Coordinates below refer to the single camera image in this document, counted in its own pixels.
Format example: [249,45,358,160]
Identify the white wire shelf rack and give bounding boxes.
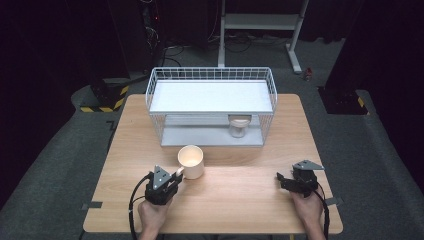
[145,66,279,148]

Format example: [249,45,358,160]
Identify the cream ceramic mug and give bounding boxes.
[175,144,205,180]

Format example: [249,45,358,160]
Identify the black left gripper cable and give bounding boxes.
[128,172,155,240]

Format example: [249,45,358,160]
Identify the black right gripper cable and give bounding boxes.
[311,186,331,240]

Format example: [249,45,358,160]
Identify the dark equipment tower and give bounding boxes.
[107,0,168,75]

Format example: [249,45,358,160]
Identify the black floor cables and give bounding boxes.
[160,31,291,69]

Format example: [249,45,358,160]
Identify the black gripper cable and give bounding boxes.
[311,186,331,240]
[128,172,155,240]

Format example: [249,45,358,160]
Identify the glass jar with white lid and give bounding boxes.
[228,114,252,139]

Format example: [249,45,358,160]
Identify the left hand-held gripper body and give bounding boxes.
[144,164,175,206]

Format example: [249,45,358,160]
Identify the white metal stand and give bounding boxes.
[217,0,310,75]

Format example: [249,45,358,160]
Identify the person's left hand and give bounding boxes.
[137,196,174,235]

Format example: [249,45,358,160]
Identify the person's right hand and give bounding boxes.
[288,185,327,232]

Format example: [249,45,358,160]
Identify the black yellow striped stand base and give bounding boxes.
[317,86,371,116]
[79,77,131,114]

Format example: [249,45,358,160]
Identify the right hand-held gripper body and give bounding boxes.
[292,159,325,198]

